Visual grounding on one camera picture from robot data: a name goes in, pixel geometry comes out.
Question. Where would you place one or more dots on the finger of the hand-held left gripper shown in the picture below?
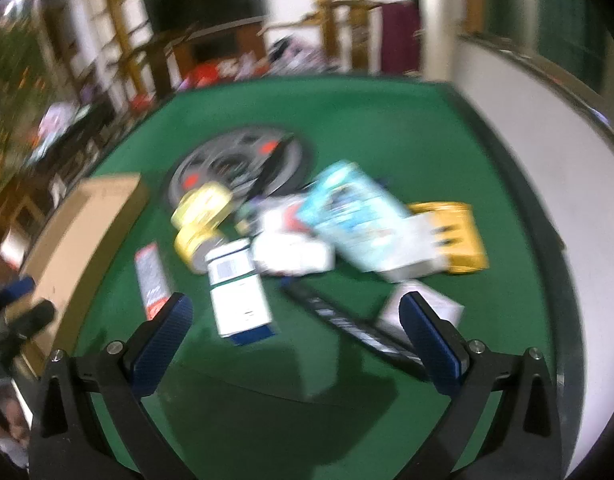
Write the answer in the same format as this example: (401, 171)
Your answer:
(17, 288)
(33, 317)

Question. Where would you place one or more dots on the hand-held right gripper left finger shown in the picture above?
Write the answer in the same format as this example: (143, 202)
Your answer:
(159, 345)

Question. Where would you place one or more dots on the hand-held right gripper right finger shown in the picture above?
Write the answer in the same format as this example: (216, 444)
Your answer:
(432, 340)

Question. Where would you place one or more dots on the red toothpaste box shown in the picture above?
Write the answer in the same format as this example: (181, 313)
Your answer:
(149, 275)

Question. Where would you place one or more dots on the shallow cardboard tray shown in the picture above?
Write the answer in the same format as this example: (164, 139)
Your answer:
(82, 255)

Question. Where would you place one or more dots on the black marker blue cap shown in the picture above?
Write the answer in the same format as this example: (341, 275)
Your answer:
(347, 322)

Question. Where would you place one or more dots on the yellow packet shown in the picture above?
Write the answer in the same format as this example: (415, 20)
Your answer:
(462, 250)

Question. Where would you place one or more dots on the white and blue box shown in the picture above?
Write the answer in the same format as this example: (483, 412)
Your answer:
(237, 290)

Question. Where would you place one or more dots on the yellow tape roll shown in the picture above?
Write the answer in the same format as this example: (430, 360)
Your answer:
(192, 249)

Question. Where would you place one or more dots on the pale yellow case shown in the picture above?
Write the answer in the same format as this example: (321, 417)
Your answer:
(202, 205)

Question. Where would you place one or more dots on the light blue cartoon packet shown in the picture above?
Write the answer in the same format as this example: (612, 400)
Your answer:
(352, 210)

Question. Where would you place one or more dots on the white charger block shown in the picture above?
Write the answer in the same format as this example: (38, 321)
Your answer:
(292, 257)

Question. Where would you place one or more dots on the black marker green cap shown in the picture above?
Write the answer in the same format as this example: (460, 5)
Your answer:
(272, 170)

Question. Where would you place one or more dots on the white flat packet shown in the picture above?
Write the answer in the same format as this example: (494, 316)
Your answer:
(429, 302)

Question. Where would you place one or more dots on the round grey table plate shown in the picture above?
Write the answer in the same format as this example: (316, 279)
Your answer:
(227, 160)

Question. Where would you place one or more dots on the dark red cloth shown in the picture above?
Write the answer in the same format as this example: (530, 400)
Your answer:
(399, 35)

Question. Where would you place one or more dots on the purple plastic bag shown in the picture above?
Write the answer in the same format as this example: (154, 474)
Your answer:
(297, 55)

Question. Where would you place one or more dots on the tall air conditioner tower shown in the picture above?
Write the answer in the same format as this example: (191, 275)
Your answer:
(437, 20)

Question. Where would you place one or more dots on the barred window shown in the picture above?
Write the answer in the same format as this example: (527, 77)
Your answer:
(562, 25)

